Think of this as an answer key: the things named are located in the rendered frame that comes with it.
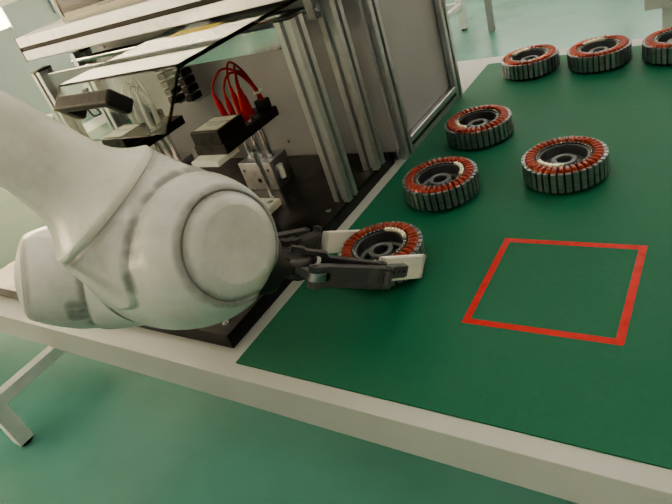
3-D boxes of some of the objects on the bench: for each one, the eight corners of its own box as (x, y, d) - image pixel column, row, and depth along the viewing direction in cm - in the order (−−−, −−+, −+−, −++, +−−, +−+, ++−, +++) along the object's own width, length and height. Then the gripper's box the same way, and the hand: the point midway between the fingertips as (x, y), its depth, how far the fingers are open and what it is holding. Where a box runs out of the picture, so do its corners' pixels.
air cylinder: (279, 190, 100) (268, 162, 98) (248, 189, 105) (236, 163, 102) (295, 175, 104) (285, 148, 101) (264, 175, 108) (253, 149, 105)
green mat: (984, 546, 34) (985, 544, 34) (236, 363, 68) (235, 362, 68) (848, 20, 94) (848, 19, 94) (487, 64, 129) (487, 63, 128)
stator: (381, 303, 69) (373, 279, 67) (328, 274, 78) (320, 252, 76) (445, 255, 73) (439, 231, 71) (389, 232, 82) (382, 210, 80)
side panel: (407, 159, 100) (358, -36, 84) (392, 160, 102) (341, -32, 85) (463, 94, 118) (431, -78, 102) (449, 95, 120) (416, -74, 103)
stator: (555, 151, 87) (552, 129, 85) (626, 163, 78) (625, 138, 76) (507, 187, 82) (504, 164, 81) (577, 203, 74) (575, 178, 72)
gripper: (193, 263, 72) (335, 254, 85) (289, 337, 54) (451, 310, 67) (197, 205, 70) (342, 204, 83) (298, 261, 52) (462, 249, 65)
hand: (379, 253), depth 74 cm, fingers closed on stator, 11 cm apart
